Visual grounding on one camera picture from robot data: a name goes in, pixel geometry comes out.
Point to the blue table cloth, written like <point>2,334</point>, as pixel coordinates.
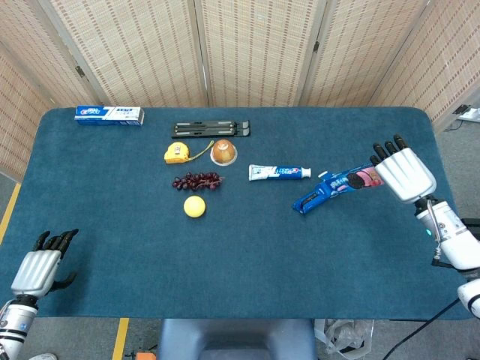
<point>232,240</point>

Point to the orange jelly cup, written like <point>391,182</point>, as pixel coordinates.
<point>223,152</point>

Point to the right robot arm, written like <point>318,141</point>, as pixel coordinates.
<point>448,243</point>

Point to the orange black device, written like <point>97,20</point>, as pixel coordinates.
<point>144,355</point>

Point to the blue white toothpaste tube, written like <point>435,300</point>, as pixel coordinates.
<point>277,172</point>

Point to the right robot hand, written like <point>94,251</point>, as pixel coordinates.
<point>407,176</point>

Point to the blue white toothpaste box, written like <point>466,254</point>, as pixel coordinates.
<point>109,115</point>

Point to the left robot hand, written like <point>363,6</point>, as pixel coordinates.
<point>39,268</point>

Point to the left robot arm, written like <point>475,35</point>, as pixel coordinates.
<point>15,326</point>

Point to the woven folding screen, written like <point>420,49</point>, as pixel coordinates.
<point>240,52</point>

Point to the yellow tape measure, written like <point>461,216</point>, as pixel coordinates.
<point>176,153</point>

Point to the yellow ball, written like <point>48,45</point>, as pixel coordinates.
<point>194,206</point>

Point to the clear plastic bag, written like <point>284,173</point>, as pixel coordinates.
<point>343,335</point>

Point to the black folding stand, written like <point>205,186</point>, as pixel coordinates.
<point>210,129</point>

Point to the purple grape bunch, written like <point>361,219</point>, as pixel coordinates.
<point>197,180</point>

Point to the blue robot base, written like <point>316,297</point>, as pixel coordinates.
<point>236,339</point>

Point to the white shoe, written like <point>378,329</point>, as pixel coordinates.
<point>42,356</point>

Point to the blue cookie package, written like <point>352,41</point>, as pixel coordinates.
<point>333,186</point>

